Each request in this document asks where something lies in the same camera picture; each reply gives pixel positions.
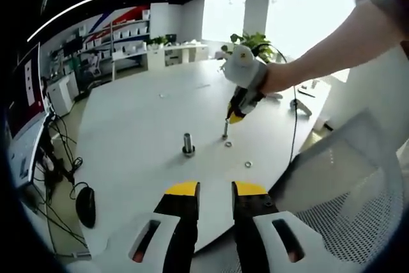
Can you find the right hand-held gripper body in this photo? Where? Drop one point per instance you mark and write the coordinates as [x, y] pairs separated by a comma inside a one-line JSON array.
[[244, 71]]

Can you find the potted green plant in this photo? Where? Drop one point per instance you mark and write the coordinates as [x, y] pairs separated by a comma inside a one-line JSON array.
[[252, 41]]

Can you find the small green cabinet plant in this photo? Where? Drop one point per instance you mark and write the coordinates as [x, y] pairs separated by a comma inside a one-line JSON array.
[[156, 42]]

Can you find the black pen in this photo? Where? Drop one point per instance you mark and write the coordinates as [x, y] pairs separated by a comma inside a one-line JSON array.
[[306, 92]]

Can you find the black computer mouse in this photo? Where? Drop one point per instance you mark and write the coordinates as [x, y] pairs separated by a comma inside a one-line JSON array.
[[86, 207]]

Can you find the thin threaded metal stud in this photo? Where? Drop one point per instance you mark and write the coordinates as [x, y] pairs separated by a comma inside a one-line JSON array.
[[225, 130]]

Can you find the white computer desk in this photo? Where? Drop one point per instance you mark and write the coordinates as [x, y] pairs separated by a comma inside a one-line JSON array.
[[25, 151]]

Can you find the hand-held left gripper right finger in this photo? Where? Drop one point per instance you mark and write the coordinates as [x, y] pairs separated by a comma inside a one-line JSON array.
[[252, 222]]

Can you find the person's right hand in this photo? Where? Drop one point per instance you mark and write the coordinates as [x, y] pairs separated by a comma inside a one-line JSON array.
[[278, 78]]

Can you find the shelf with white boxes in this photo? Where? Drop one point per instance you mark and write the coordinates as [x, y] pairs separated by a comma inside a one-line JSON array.
[[128, 33]]

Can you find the long low white cabinet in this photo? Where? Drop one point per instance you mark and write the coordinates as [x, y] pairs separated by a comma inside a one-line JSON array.
[[179, 54]]

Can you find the small white cabinet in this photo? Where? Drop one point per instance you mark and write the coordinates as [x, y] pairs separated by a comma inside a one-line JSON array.
[[62, 97]]

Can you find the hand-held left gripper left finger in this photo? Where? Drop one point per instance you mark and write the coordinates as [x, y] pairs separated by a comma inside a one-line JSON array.
[[182, 222]]

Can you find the white perforated office chair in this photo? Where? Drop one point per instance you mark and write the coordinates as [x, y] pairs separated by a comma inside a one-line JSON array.
[[345, 190]]

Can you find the thick threaded metal stud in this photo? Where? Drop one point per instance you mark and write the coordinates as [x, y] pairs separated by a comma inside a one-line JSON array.
[[187, 138]]

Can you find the large metal washer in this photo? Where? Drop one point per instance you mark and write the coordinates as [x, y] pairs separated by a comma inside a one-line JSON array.
[[188, 153]]

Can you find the small metal washer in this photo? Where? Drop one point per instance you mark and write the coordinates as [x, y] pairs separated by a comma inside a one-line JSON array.
[[248, 164], [228, 144]]

